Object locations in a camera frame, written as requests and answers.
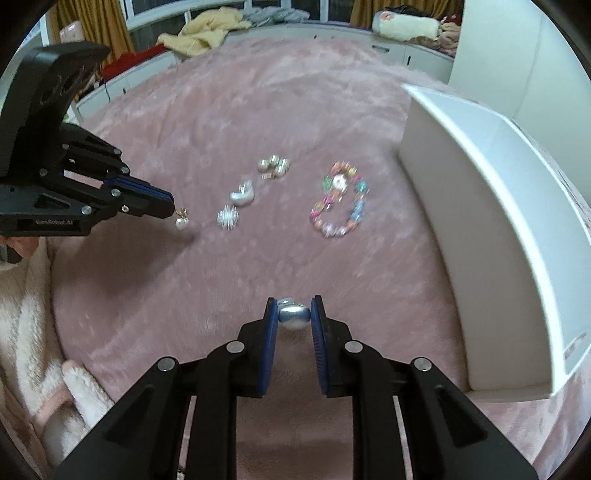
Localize yellow blanket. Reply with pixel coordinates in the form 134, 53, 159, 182
156, 7, 252, 57

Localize white fluffy sleeve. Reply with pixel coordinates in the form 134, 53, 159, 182
1, 241, 114, 479

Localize pearl cluster earrings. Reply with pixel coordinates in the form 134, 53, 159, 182
257, 154, 291, 180

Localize red cloth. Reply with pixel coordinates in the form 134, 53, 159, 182
101, 44, 167, 82

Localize person's left hand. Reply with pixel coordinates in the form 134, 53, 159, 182
1, 236, 39, 264

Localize white rectangular box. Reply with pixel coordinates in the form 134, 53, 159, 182
399, 85, 590, 402

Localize silver pearl bead jewelry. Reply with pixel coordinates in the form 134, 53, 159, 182
277, 297, 311, 331

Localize colorful bead bracelet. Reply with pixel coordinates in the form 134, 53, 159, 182
309, 160, 372, 239

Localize white plush pillow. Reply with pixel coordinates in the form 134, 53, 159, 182
372, 11, 440, 42

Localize white wardrobe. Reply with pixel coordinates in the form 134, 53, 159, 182
449, 1, 590, 168

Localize pearl drop earring gold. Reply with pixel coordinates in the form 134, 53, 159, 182
174, 208, 189, 231

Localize grey folded clothes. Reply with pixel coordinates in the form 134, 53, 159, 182
242, 6, 310, 28

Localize white window seat cabinet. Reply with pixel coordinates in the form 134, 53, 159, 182
68, 21, 456, 125

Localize silver spiky star brooch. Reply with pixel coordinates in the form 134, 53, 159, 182
216, 204, 239, 230

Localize pink plush bed blanket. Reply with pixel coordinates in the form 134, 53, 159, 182
49, 39, 467, 399

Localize mustard curtain left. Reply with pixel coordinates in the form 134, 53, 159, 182
47, 0, 135, 65

